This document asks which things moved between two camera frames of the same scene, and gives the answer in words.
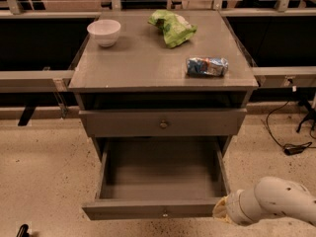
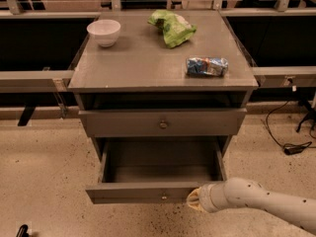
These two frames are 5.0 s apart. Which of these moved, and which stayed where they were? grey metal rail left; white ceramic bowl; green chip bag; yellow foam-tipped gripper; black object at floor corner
Moved: yellow foam-tipped gripper
Stayed: grey metal rail left; green chip bag; white ceramic bowl; black object at floor corner
